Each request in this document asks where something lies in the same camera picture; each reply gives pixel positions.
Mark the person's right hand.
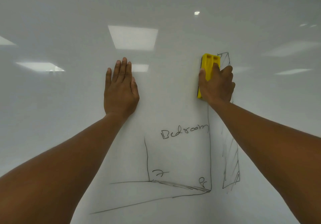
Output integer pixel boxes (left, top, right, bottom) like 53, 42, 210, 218
198, 63, 236, 106

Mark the person's left hand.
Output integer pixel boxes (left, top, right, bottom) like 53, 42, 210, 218
103, 57, 140, 118

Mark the yellow whiteboard eraser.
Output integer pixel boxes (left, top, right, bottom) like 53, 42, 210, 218
197, 53, 221, 99

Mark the person's left forearm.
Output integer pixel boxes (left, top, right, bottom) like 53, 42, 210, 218
0, 113, 127, 224

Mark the person's right forearm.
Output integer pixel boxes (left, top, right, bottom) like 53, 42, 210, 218
209, 100, 321, 224

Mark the white glossy whiteboard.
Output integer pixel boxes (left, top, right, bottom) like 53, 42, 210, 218
0, 0, 321, 224

